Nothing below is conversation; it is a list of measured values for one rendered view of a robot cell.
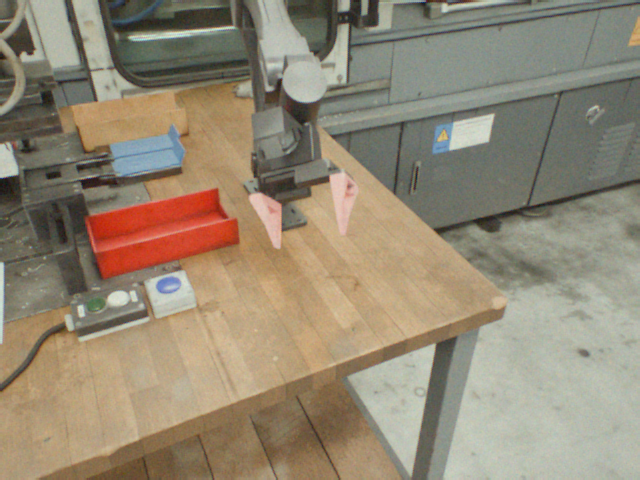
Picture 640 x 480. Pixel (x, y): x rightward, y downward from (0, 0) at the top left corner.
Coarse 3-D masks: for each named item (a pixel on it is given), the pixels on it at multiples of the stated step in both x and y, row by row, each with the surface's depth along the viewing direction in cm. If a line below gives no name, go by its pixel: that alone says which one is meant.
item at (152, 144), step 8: (152, 136) 136; (160, 136) 136; (168, 136) 136; (176, 136) 132; (112, 144) 133; (120, 144) 133; (128, 144) 133; (144, 144) 133; (152, 144) 133; (160, 144) 133; (168, 144) 133; (120, 152) 130; (128, 152) 130; (136, 152) 130; (144, 152) 130; (152, 152) 131
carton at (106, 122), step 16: (144, 96) 144; (160, 96) 146; (80, 112) 140; (96, 112) 141; (112, 112) 143; (128, 112) 145; (144, 112) 146; (160, 112) 136; (176, 112) 138; (80, 128) 130; (96, 128) 132; (112, 128) 133; (128, 128) 135; (144, 128) 137; (160, 128) 138; (176, 128) 140; (96, 144) 134
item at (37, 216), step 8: (72, 200) 105; (80, 200) 105; (32, 208) 102; (40, 208) 103; (72, 208) 106; (80, 208) 106; (88, 208) 107; (32, 216) 103; (40, 216) 104; (72, 216) 106; (80, 216) 107; (32, 224) 104; (40, 224) 105; (48, 224) 105; (72, 224) 107; (80, 224) 108; (40, 232) 106; (48, 232) 106; (80, 232) 109; (40, 240) 106
